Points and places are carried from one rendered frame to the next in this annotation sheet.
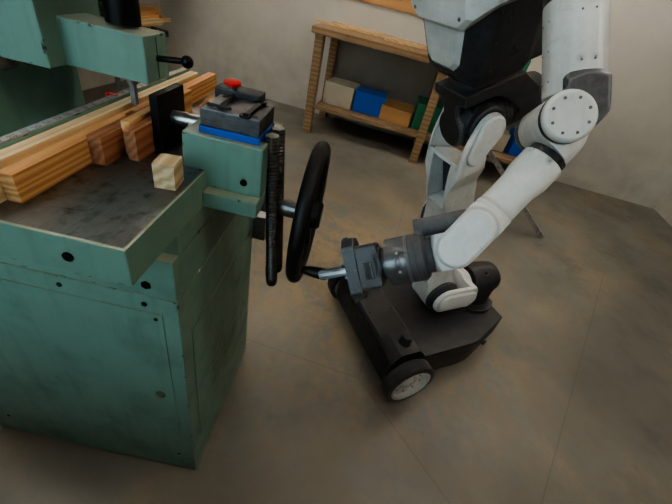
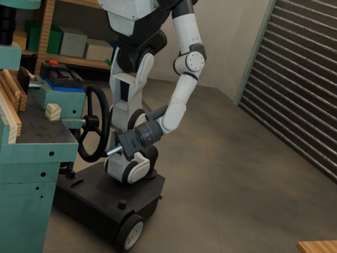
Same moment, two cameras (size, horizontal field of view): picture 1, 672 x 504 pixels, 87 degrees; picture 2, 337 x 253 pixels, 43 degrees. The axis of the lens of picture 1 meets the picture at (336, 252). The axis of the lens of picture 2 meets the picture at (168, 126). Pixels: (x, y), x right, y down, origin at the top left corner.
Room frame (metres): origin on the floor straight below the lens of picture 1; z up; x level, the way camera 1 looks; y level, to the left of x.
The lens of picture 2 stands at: (-0.71, 0.69, 1.45)
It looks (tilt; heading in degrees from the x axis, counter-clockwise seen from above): 21 degrees down; 324
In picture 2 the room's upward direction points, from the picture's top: 17 degrees clockwise
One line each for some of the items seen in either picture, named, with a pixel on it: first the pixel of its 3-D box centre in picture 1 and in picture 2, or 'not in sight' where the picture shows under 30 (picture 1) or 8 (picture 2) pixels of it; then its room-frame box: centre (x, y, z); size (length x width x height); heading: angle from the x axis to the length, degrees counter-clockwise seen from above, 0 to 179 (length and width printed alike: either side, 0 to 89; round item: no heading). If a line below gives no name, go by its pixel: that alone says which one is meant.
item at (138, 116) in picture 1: (162, 118); (9, 86); (0.63, 0.37, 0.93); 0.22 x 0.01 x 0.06; 1
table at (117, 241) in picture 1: (192, 162); (30, 107); (0.60, 0.30, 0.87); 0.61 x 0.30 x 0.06; 1
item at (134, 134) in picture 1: (158, 129); (16, 92); (0.59, 0.36, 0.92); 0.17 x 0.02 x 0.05; 1
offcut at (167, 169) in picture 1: (168, 171); (52, 112); (0.46, 0.27, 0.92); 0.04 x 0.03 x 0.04; 8
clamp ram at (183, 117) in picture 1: (185, 119); (31, 85); (0.60, 0.31, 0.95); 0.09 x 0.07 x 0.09; 1
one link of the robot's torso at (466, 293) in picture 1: (442, 285); (126, 165); (1.17, -0.46, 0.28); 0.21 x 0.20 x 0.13; 121
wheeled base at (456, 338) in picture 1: (429, 300); (120, 180); (1.15, -0.44, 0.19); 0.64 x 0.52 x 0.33; 121
